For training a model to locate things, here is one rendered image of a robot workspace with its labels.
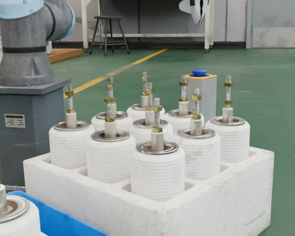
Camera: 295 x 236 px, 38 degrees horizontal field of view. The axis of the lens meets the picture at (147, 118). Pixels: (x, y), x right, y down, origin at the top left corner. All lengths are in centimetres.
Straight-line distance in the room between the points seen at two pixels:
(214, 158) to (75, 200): 28
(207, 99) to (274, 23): 481
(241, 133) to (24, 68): 59
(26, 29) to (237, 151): 62
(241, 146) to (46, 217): 42
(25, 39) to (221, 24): 490
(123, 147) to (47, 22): 54
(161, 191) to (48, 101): 53
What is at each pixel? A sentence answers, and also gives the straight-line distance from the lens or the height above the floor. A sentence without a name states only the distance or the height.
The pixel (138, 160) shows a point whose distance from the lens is 72.
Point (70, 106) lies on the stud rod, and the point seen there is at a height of 30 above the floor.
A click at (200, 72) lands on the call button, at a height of 33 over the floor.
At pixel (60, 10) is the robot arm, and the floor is 49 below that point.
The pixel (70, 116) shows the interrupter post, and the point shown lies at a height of 27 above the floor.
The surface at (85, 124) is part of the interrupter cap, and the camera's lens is 91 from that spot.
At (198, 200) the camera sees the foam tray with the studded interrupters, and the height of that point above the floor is 17.
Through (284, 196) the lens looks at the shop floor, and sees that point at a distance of 121.
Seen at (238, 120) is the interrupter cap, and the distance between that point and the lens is 94.
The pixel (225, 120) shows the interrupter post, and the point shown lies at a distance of 93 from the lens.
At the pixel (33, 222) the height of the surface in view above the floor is 24.
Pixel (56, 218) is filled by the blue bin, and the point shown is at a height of 10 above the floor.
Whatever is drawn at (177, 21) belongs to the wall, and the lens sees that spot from 599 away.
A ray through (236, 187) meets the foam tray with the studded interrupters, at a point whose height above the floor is 15.
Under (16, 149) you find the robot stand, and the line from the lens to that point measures 121.
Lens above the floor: 48
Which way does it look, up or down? 14 degrees down
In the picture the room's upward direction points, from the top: 1 degrees counter-clockwise
